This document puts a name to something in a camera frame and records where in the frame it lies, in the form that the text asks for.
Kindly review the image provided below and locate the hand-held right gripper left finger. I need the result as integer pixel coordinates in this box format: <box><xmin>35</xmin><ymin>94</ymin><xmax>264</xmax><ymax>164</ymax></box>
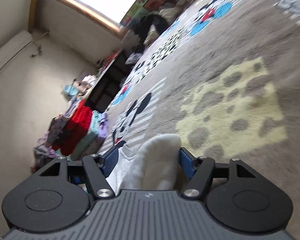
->
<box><xmin>36</xmin><ymin>146</ymin><xmax>120</xmax><ymax>199</ymax></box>

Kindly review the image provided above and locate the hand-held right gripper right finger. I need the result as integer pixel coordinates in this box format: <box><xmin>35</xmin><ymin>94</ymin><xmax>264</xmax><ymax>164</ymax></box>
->
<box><xmin>179</xmin><ymin>147</ymin><xmax>256</xmax><ymax>198</ymax></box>

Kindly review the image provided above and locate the white quilted garment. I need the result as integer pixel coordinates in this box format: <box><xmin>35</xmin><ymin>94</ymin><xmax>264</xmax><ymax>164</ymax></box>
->
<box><xmin>106</xmin><ymin>134</ymin><xmax>182</xmax><ymax>197</ymax></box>

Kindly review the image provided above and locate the stack of folded clothes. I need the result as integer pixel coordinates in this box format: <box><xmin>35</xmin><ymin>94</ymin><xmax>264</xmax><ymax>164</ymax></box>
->
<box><xmin>47</xmin><ymin>100</ymin><xmax>109</xmax><ymax>160</ymax></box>

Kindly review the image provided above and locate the pile of mixed clothes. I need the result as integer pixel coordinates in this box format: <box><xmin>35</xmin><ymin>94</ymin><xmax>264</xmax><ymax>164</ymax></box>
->
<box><xmin>31</xmin><ymin>130</ymin><xmax>58</xmax><ymax>169</ymax></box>

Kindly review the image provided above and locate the dark desk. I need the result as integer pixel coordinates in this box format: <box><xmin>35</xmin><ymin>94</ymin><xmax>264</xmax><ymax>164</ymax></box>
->
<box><xmin>86</xmin><ymin>49</ymin><xmax>130</xmax><ymax>113</ymax></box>

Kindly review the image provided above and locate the grey crumpled clothing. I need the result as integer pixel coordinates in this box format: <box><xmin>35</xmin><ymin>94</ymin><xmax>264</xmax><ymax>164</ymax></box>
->
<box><xmin>125</xmin><ymin>52</ymin><xmax>143</xmax><ymax>64</ymax></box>

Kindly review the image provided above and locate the black clothing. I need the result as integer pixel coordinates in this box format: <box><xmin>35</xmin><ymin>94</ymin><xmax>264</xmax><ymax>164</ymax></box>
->
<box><xmin>136</xmin><ymin>14</ymin><xmax>169</xmax><ymax>45</ymax></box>

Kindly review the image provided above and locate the white air conditioner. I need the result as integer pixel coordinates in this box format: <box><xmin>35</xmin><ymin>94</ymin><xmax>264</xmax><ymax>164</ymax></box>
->
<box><xmin>0</xmin><ymin>29</ymin><xmax>33</xmax><ymax>78</ymax></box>

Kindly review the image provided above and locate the white crumpled cloth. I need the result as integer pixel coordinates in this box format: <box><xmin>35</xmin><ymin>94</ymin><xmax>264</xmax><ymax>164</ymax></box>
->
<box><xmin>157</xmin><ymin>5</ymin><xmax>181</xmax><ymax>18</ymax></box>

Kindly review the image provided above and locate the colourful picture headboard mat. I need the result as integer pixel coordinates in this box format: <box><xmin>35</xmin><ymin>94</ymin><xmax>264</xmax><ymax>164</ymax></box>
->
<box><xmin>120</xmin><ymin>0</ymin><xmax>215</xmax><ymax>30</ymax></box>

